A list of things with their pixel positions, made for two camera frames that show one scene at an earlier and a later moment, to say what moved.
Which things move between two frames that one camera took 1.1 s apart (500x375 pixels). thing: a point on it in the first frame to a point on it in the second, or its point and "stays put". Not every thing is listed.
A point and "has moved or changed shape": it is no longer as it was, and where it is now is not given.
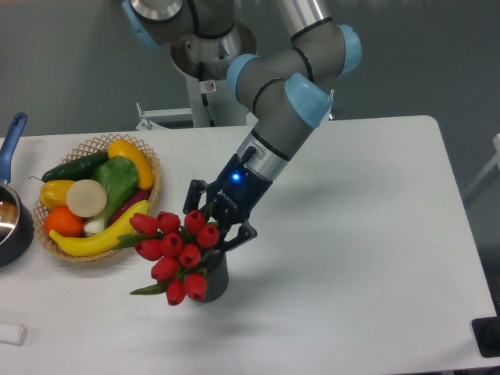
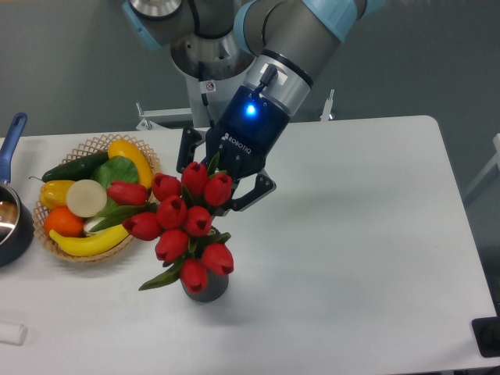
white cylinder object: x=12 y=333 stays put
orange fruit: x=62 y=221 stays put
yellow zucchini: x=122 y=148 stays put
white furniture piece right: x=496 y=162 stays put
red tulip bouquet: x=179 y=249 has moved or changed shape
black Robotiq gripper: x=237 y=192 to x=241 y=141
